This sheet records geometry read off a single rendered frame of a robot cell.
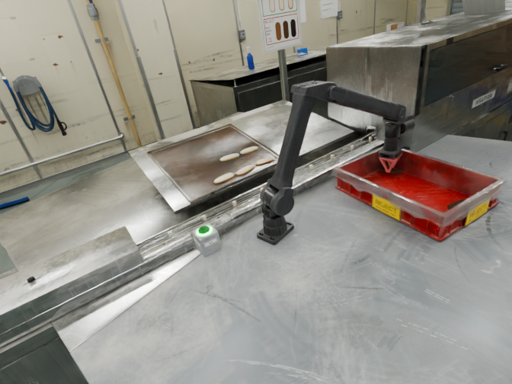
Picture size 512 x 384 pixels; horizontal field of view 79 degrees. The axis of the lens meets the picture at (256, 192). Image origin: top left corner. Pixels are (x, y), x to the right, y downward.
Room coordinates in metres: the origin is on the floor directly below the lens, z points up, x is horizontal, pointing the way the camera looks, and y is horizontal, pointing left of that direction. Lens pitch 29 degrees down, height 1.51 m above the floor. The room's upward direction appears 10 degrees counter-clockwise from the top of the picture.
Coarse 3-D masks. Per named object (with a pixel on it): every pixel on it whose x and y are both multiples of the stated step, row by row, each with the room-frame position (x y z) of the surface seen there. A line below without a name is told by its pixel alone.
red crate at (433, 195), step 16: (336, 176) 1.13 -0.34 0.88; (368, 176) 1.18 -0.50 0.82; (384, 176) 1.16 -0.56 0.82; (400, 176) 1.14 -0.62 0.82; (416, 176) 1.12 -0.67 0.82; (352, 192) 1.05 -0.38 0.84; (400, 192) 1.02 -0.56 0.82; (416, 192) 1.00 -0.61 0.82; (432, 192) 0.98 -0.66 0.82; (448, 192) 0.96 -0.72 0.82; (416, 224) 0.79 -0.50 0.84; (432, 224) 0.75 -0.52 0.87; (464, 224) 0.76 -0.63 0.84
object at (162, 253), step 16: (368, 144) 1.43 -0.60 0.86; (336, 160) 1.32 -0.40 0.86; (304, 176) 1.21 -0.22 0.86; (320, 176) 1.20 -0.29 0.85; (240, 208) 1.04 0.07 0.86; (256, 208) 1.03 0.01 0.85; (224, 224) 0.96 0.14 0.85; (176, 240) 0.90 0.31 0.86; (192, 240) 0.89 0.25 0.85; (144, 256) 0.84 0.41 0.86; (160, 256) 0.83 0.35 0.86; (176, 256) 0.86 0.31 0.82; (128, 272) 0.78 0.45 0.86; (144, 272) 0.81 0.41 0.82; (96, 288) 0.73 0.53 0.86; (112, 288) 0.75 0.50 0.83; (64, 304) 0.69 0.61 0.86; (80, 304) 0.70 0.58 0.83; (32, 320) 0.64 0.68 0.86; (48, 320) 0.66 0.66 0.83; (0, 336) 0.61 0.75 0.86; (16, 336) 0.62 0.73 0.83
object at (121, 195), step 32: (128, 160) 1.90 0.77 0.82; (64, 192) 1.57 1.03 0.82; (96, 192) 1.50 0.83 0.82; (128, 192) 1.44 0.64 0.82; (0, 224) 1.33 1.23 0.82; (32, 224) 1.27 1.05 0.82; (64, 224) 1.22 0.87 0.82; (96, 224) 1.17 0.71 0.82; (128, 224) 1.13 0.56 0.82; (160, 224) 1.09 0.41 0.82; (32, 256) 1.01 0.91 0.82; (192, 256) 0.85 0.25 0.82; (128, 288) 0.75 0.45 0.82; (64, 320) 0.66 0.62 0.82; (96, 320) 0.64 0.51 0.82
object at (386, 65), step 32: (384, 32) 1.99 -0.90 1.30; (416, 32) 1.74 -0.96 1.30; (448, 32) 1.55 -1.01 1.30; (480, 32) 1.55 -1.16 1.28; (352, 64) 1.62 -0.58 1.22; (384, 64) 1.46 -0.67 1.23; (416, 64) 1.33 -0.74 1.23; (384, 96) 1.45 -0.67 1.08; (416, 96) 1.32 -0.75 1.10; (448, 96) 1.45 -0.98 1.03; (480, 96) 1.62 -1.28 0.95; (352, 128) 1.62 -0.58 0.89; (384, 128) 1.44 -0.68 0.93; (416, 128) 1.33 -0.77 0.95; (448, 128) 1.47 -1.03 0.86
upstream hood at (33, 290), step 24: (96, 240) 0.90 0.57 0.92; (120, 240) 0.87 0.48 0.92; (48, 264) 0.81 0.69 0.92; (72, 264) 0.78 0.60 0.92; (96, 264) 0.76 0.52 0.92; (120, 264) 0.78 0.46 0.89; (0, 288) 0.73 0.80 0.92; (24, 288) 0.71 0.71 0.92; (48, 288) 0.69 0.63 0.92; (72, 288) 0.71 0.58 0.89; (0, 312) 0.63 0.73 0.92; (24, 312) 0.65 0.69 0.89
